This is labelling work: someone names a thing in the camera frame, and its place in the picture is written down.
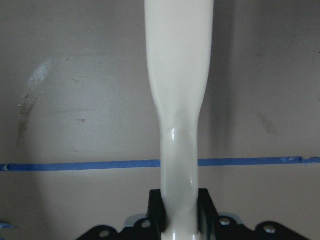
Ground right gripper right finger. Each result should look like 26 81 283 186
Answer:
198 188 306 240

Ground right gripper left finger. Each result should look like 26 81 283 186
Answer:
78 189 166 240

